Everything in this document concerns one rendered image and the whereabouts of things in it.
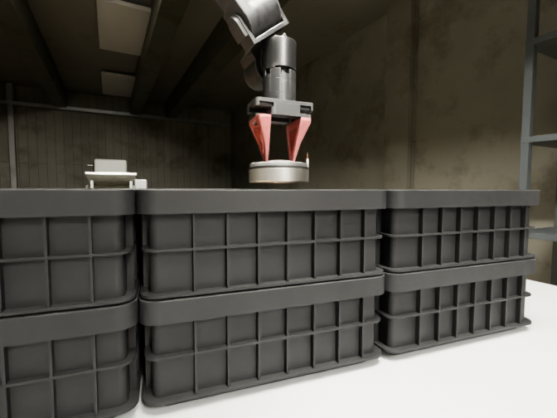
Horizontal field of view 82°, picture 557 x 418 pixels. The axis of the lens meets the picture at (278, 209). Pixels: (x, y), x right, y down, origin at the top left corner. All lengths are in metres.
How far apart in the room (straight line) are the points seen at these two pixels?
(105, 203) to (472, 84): 3.04
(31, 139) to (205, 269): 7.24
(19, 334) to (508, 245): 0.62
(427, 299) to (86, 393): 0.42
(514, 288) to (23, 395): 0.65
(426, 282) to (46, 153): 7.27
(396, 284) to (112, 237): 0.34
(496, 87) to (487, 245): 2.55
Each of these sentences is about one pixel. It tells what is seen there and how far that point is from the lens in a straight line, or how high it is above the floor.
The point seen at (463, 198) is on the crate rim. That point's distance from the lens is 0.52.
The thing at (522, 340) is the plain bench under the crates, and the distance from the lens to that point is 0.65.
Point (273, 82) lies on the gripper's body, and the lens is 0.56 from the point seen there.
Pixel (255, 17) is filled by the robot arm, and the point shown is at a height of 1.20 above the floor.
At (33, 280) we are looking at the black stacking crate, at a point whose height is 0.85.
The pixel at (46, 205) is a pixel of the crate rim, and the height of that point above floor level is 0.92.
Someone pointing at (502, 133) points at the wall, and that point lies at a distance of 2.98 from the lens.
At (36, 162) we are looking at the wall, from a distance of 7.49.
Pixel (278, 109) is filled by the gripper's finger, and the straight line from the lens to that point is 0.54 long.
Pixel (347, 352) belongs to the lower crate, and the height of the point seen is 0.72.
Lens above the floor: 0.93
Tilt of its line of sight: 4 degrees down
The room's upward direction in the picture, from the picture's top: straight up
